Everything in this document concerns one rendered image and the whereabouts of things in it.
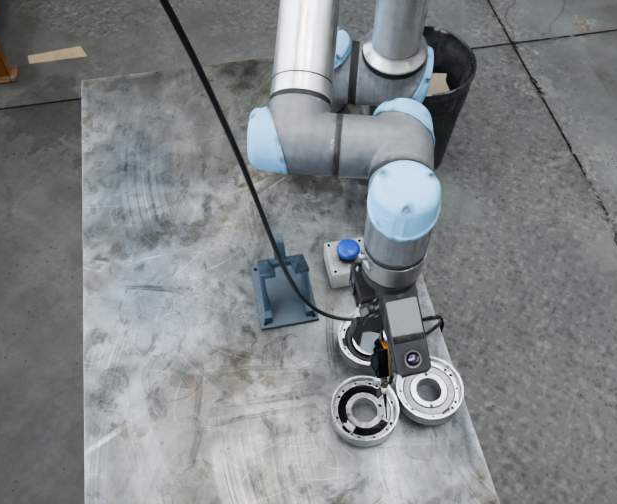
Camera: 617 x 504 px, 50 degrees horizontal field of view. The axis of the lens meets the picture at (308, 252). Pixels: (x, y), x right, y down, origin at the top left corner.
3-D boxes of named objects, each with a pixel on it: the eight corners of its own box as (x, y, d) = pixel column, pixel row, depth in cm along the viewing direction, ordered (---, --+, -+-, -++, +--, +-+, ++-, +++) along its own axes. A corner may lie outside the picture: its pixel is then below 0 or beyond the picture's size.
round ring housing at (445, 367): (472, 405, 107) (478, 396, 103) (420, 441, 103) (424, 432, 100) (430, 355, 111) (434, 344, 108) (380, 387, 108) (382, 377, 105)
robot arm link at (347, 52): (290, 73, 135) (289, 16, 124) (356, 77, 135) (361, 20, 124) (283, 115, 129) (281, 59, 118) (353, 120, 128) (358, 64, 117)
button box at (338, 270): (370, 282, 119) (372, 268, 115) (331, 289, 119) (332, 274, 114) (359, 246, 124) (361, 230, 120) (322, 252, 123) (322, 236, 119)
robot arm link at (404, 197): (444, 154, 72) (446, 217, 67) (428, 215, 81) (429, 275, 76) (371, 148, 72) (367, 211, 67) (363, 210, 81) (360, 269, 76)
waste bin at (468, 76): (464, 180, 237) (492, 87, 201) (372, 193, 233) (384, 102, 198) (435, 112, 256) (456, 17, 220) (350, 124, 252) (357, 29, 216)
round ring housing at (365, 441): (366, 463, 101) (368, 455, 98) (316, 417, 105) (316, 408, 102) (409, 415, 106) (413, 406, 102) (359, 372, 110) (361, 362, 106)
